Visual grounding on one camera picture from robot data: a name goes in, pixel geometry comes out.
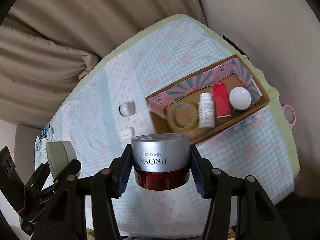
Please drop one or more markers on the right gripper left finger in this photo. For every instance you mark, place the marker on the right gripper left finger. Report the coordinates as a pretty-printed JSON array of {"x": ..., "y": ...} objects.
[{"x": 108, "y": 184}]

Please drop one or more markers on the white-lidded jar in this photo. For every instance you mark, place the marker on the white-lidded jar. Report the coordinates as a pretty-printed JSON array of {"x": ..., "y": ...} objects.
[{"x": 239, "y": 99}]

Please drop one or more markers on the small white bottle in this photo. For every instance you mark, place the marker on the small white bottle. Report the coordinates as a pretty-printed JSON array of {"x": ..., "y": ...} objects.
[{"x": 206, "y": 111}]

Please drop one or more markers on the clear tape roll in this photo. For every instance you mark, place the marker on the clear tape roll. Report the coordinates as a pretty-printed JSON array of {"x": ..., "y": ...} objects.
[{"x": 182, "y": 117}]

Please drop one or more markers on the blue item on cloth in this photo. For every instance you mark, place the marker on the blue item on cloth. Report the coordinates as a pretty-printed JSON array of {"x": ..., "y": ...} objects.
[{"x": 45, "y": 130}]

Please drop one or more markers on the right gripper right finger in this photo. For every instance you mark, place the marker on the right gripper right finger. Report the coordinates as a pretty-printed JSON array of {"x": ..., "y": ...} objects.
[{"x": 211, "y": 183}]

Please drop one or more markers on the cardboard box with pink lining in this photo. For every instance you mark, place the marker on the cardboard box with pink lining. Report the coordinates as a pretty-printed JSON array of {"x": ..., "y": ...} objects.
[{"x": 232, "y": 71}]

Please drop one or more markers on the small black-lidded white jar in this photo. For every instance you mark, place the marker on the small black-lidded white jar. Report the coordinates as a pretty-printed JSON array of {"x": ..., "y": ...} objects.
[{"x": 127, "y": 108}]

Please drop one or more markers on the pink ring object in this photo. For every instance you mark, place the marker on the pink ring object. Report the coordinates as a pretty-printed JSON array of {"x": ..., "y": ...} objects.
[{"x": 290, "y": 114}]

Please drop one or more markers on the beige curtain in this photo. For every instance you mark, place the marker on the beige curtain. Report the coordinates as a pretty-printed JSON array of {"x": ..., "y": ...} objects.
[{"x": 48, "y": 46}]

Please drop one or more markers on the red rectangular box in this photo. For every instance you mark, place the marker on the red rectangular box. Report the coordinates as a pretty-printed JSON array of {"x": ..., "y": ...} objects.
[{"x": 221, "y": 101}]

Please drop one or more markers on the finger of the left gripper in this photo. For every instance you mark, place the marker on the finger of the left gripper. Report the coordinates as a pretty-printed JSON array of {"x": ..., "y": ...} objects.
[
  {"x": 72, "y": 168},
  {"x": 38, "y": 178}
]

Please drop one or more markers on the white earbuds case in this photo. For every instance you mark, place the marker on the white earbuds case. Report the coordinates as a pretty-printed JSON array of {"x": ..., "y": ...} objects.
[{"x": 127, "y": 133}]

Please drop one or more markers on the silver red cream jar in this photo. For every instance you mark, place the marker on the silver red cream jar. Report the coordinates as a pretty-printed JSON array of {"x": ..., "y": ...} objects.
[{"x": 161, "y": 161}]

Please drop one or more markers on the green-lidded jar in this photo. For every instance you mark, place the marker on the green-lidded jar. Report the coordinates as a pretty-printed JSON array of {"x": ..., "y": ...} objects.
[{"x": 59, "y": 155}]

